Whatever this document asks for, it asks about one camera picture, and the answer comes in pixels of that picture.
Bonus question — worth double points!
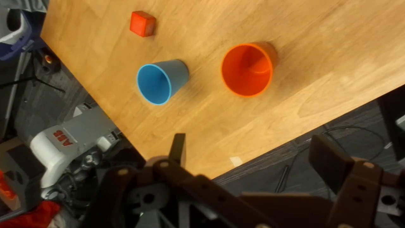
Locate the thin floor cable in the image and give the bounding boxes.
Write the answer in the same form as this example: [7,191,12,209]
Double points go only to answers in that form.
[274,124,394,194]

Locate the white ABB robot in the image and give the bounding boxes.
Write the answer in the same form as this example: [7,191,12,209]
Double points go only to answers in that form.
[29,105,128,191]

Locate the small red block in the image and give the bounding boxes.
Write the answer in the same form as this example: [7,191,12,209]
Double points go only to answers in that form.
[129,10,159,38]

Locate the orange plastic cup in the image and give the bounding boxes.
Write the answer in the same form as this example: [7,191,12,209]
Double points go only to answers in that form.
[221,42,279,99]

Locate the orange red cloth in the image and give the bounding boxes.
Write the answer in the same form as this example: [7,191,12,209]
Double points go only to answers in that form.
[0,169,62,228]

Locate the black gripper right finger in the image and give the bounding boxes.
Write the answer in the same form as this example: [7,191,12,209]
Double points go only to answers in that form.
[308,133,405,228]

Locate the blue plastic cup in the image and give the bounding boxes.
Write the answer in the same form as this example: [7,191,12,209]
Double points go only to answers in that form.
[136,58,190,108]

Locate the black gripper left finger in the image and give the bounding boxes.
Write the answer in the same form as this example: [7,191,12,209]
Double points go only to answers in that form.
[90,132,276,228]

